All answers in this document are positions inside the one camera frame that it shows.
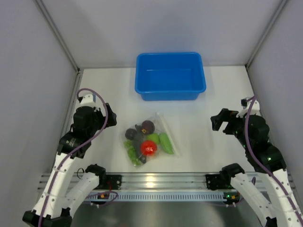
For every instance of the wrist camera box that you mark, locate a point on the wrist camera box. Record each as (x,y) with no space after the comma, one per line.
(249,103)
(87,100)

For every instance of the dark purple fake plum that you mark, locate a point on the dark purple fake plum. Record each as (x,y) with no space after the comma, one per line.
(147,127)

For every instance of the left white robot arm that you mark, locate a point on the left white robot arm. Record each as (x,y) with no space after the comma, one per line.
(57,205)

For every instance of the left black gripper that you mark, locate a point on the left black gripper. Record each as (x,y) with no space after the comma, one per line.
(111,117)

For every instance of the light green fake lime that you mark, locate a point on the light green fake lime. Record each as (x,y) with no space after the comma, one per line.
(154,137)

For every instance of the blue plastic bin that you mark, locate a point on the blue plastic bin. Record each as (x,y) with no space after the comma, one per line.
(171,76)

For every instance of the green fake lettuce leaf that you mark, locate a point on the green fake lettuce leaf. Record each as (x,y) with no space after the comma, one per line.
(131,153)

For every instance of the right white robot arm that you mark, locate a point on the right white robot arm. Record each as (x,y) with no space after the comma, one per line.
(279,208)

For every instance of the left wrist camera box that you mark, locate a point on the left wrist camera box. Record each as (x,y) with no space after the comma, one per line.
(87,100)

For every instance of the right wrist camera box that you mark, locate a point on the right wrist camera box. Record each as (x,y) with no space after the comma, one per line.
(249,103)

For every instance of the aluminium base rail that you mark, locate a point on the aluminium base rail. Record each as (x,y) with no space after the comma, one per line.
(157,181)

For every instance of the white slotted cable duct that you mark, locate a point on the white slotted cable duct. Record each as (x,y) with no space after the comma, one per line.
(170,196)

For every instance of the dark round fake fruit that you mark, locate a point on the dark round fake fruit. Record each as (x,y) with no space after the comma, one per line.
(130,133)

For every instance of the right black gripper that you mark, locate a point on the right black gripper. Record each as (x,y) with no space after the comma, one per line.
(225,115)

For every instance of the clear zip top bag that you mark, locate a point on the clear zip top bag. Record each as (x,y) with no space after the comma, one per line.
(161,125)

